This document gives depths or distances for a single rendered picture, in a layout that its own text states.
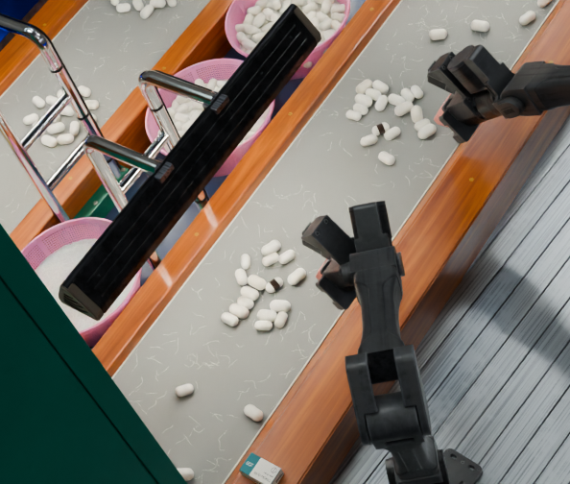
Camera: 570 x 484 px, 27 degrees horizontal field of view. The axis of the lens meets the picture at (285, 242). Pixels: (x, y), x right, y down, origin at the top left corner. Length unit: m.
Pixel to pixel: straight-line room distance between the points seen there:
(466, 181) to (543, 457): 0.51
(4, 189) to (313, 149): 0.64
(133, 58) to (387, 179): 0.68
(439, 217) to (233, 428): 0.51
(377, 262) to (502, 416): 0.42
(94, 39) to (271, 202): 0.66
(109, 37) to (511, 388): 1.20
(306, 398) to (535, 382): 0.38
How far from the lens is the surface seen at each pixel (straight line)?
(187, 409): 2.05
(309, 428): 1.95
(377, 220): 1.78
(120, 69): 2.61
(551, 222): 2.21
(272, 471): 1.91
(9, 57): 2.73
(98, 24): 2.73
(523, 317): 2.10
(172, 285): 2.17
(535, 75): 1.96
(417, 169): 2.23
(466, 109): 2.07
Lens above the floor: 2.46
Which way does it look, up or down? 52 degrees down
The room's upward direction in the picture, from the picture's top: 22 degrees counter-clockwise
